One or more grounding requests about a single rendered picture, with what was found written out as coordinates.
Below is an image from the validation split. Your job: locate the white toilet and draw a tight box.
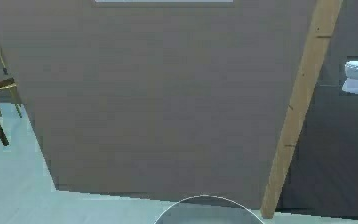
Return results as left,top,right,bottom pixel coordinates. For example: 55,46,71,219
341,59,358,96

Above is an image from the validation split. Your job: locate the yellow chair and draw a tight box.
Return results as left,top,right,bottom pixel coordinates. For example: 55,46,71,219
0,48,23,119

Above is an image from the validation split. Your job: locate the round grey disc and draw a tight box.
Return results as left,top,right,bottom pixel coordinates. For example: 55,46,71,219
153,194,265,224

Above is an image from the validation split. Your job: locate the light wooden door frame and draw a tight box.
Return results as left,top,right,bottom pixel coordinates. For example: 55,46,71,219
260,0,345,220

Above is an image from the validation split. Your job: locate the framed wall picture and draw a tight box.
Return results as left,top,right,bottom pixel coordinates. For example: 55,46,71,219
91,0,236,8

